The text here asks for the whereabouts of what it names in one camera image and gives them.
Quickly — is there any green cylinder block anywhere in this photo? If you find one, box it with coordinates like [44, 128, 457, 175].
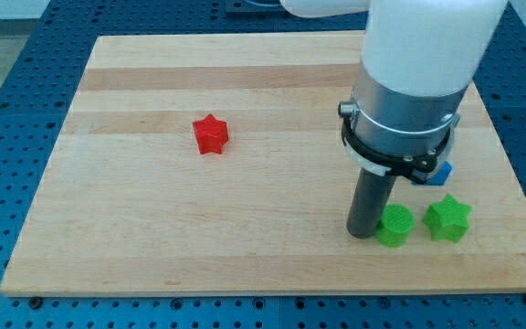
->
[375, 204, 415, 248]

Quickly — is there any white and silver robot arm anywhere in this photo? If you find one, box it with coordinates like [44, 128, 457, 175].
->
[280, 0, 507, 184]

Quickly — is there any red star block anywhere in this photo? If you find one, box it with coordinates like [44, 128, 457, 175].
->
[192, 113, 229, 154]

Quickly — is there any green star block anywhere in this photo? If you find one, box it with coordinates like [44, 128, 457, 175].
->
[422, 194, 472, 243]

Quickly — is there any light wooden board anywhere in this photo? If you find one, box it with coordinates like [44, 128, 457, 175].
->
[0, 31, 526, 297]

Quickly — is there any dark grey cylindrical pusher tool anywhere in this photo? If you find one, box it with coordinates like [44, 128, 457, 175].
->
[346, 169, 396, 239]

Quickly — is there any blue cube block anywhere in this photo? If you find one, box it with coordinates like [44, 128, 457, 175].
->
[414, 161, 453, 186]

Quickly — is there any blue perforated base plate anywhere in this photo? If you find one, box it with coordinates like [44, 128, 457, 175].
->
[0, 1, 526, 328]

